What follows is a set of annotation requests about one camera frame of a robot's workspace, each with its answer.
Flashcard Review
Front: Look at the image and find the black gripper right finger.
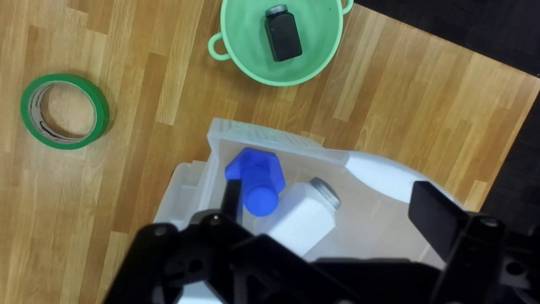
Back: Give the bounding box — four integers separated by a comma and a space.
409, 181, 540, 304

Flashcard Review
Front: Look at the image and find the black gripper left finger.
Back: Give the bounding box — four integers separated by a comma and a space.
104, 178, 340, 304

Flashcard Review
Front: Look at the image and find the white seasoning bottle grey lid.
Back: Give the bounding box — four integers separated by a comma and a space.
264, 176, 343, 259

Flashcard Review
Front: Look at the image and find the translucent white drawer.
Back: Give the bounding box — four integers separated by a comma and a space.
154, 117, 453, 272

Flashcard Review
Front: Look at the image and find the light green plastic bowl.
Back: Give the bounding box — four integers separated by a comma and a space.
207, 0, 357, 88

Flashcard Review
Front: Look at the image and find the small black bottle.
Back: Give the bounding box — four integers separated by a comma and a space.
264, 4, 304, 64

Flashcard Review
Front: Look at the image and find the blue hexagonal toy bolt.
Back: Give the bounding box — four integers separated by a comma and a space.
225, 147, 289, 218

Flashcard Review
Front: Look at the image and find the green tape roll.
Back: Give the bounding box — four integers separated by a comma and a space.
19, 73, 112, 152

